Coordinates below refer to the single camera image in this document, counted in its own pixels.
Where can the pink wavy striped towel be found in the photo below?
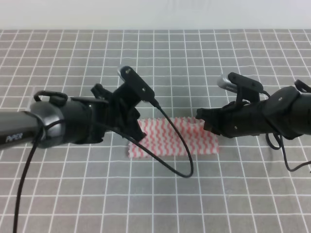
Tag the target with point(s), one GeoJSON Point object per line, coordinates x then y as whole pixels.
{"type": "Point", "coordinates": [162, 140]}

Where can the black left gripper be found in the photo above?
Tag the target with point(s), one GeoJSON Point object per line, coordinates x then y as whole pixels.
{"type": "Point", "coordinates": [116, 110]}

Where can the grey grid tablecloth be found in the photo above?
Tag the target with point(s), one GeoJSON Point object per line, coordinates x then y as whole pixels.
{"type": "Point", "coordinates": [244, 188]}

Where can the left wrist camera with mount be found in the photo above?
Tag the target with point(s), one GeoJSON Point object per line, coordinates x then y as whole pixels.
{"type": "Point", "coordinates": [138, 85]}

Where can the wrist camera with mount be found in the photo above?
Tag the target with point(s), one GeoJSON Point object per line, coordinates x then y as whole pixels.
{"type": "Point", "coordinates": [138, 85]}
{"type": "Point", "coordinates": [245, 88]}

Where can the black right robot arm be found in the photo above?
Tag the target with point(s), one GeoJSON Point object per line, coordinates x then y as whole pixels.
{"type": "Point", "coordinates": [287, 112]}

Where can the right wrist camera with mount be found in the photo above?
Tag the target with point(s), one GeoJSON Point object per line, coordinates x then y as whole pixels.
{"type": "Point", "coordinates": [245, 88]}

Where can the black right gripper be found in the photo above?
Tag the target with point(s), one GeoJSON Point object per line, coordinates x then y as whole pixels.
{"type": "Point", "coordinates": [234, 121]}

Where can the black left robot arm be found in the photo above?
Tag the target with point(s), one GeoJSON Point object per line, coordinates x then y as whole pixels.
{"type": "Point", "coordinates": [55, 119]}

